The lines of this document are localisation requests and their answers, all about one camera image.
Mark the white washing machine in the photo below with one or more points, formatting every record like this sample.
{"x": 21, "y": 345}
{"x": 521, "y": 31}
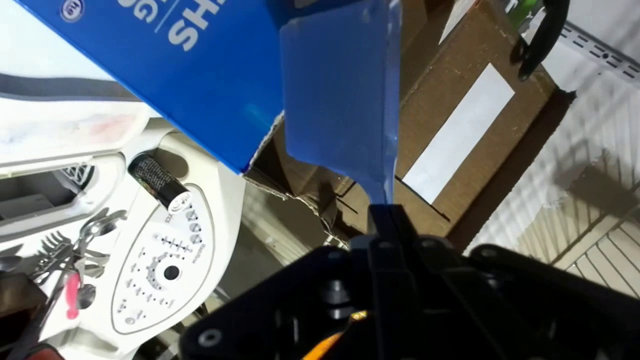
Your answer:
{"x": 213, "y": 220}

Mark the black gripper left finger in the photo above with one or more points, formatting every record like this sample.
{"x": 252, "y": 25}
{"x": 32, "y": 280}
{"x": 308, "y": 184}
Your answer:
{"x": 301, "y": 300}

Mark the black washer knob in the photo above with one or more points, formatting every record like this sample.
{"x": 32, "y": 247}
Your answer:
{"x": 157, "y": 179}

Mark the light blue plastic scoop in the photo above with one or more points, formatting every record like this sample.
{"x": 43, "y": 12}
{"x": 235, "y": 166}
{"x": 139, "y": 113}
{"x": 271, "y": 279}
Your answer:
{"x": 341, "y": 92}

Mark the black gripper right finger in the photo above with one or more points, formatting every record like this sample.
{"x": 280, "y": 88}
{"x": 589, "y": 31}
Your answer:
{"x": 507, "y": 307}

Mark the blue cardboard detergent box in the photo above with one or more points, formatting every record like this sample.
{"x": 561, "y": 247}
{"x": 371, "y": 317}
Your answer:
{"x": 201, "y": 72}

